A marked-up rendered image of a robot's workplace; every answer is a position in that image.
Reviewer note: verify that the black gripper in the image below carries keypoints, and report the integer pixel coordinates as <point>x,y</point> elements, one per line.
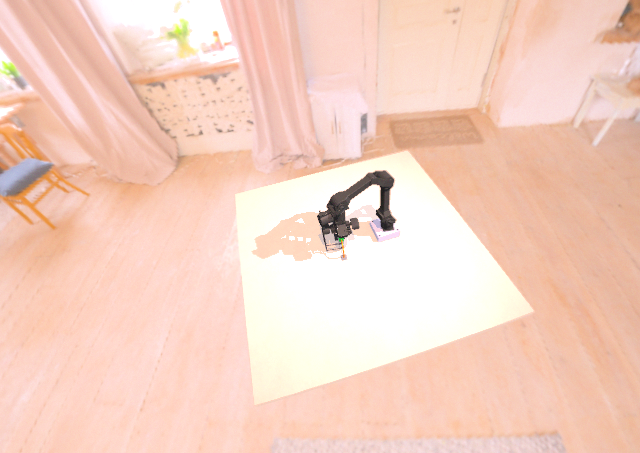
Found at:
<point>353,222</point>

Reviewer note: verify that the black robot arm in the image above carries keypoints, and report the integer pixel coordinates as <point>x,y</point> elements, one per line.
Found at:
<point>341,200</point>

